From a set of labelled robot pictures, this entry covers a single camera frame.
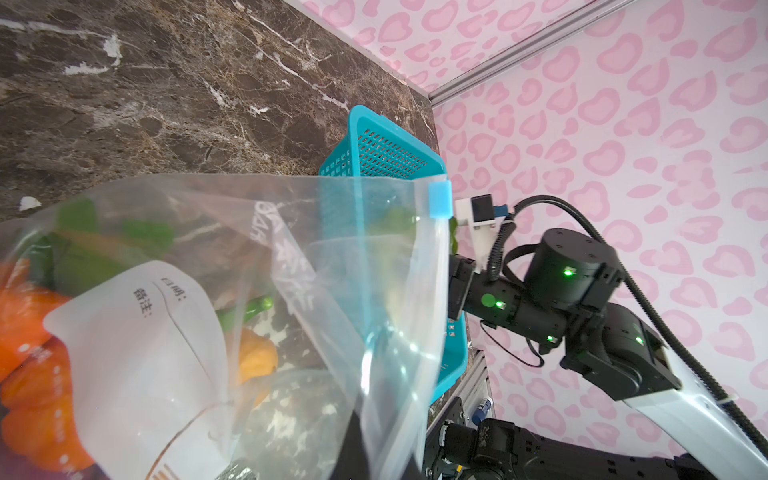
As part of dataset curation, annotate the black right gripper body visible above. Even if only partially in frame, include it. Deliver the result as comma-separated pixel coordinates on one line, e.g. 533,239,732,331
447,255,524,324

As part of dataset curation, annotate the teal plastic basket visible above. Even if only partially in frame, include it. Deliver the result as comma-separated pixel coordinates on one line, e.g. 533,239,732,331
319,105,469,401

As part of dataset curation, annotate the orange toy bread roll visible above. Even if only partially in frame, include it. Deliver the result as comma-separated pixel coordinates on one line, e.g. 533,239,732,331
237,328,278,410

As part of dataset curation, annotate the clear zip top bag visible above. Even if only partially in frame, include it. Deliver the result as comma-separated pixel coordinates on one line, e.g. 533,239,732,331
1,174,452,479

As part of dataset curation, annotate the toy carrot with leaves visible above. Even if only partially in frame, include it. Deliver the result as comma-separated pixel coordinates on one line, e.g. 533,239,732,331
2,194,277,341

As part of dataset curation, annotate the orange toy pumpkin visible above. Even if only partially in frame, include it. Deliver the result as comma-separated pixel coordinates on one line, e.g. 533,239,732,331
1,259,95,474

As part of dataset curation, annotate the green toy cabbage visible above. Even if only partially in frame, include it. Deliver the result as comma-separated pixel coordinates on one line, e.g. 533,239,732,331
449,217,460,255

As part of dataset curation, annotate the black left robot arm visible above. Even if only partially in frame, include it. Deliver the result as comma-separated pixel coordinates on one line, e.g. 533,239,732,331
423,397,714,480

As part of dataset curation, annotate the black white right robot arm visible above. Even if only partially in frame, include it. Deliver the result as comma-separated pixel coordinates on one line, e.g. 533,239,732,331
449,229,767,479

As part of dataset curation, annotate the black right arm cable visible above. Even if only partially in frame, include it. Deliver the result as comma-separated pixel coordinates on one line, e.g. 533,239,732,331
485,194,768,460

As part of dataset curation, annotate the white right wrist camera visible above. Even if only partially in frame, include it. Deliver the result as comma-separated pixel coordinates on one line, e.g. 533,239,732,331
454,194,509,264

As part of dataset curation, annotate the aluminium frame corner post right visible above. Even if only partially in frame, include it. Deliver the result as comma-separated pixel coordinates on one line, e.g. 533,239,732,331
428,0,634,107

